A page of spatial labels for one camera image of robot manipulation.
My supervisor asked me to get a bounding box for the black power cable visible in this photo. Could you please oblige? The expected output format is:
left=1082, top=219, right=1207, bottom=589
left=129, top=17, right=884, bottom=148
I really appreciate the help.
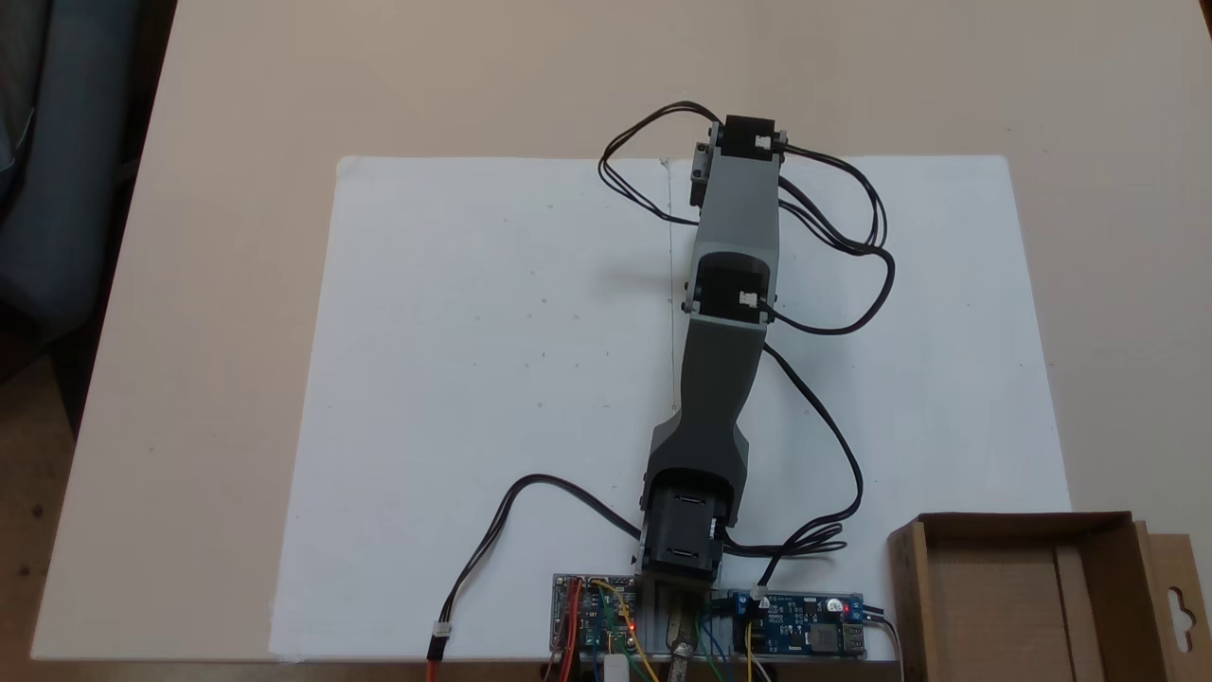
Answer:
left=436, top=473, right=648, bottom=639

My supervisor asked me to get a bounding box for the blue circuit board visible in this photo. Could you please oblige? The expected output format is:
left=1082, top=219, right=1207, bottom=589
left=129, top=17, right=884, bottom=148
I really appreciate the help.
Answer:
left=727, top=589, right=868, bottom=659

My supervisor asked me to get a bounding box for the thin black arm wire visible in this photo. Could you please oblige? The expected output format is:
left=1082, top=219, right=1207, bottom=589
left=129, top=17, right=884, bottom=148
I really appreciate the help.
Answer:
left=775, top=140, right=898, bottom=338
left=718, top=341, right=865, bottom=590
left=597, top=99, right=727, bottom=229

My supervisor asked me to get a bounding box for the brown cardboard box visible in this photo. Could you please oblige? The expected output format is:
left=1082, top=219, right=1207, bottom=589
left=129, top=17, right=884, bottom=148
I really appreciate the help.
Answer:
left=885, top=511, right=1212, bottom=682

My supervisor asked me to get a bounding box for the white paper sheet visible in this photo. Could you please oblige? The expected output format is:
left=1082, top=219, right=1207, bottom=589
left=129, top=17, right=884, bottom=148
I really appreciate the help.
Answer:
left=270, top=154, right=1074, bottom=662

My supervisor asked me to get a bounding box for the circuit board with coloured wires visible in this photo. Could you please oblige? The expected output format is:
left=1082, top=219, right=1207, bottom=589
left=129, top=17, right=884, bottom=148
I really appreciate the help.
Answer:
left=552, top=573, right=646, bottom=656

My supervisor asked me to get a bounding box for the yellow jumper wire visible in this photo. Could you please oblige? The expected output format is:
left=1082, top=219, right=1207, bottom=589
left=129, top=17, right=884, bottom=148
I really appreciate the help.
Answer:
left=592, top=580, right=661, bottom=682

